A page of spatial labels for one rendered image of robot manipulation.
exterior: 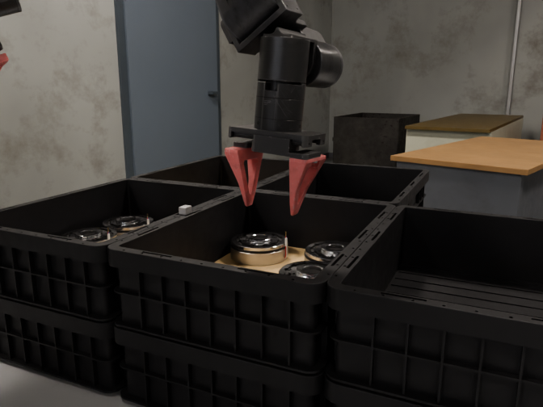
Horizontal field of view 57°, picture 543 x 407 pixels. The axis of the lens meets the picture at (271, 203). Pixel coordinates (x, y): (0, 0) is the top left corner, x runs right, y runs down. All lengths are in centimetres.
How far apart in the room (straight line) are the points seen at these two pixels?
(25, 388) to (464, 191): 230
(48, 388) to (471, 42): 681
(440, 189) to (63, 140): 281
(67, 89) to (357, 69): 460
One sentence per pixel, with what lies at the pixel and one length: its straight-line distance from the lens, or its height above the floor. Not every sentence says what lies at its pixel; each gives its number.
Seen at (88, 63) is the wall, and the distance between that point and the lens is 438.
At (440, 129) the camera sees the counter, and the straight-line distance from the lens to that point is 467.
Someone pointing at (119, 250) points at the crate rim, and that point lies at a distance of 67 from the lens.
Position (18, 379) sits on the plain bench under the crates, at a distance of 89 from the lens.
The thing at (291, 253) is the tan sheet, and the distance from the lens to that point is 93.
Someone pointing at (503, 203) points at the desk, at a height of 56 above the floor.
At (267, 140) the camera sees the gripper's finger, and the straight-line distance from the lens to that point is 58.
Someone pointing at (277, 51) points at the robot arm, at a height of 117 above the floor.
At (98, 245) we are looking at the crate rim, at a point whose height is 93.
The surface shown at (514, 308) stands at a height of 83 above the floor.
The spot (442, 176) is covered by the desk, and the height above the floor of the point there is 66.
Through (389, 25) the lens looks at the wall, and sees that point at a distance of 755.
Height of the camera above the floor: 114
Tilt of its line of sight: 14 degrees down
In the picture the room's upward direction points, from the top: straight up
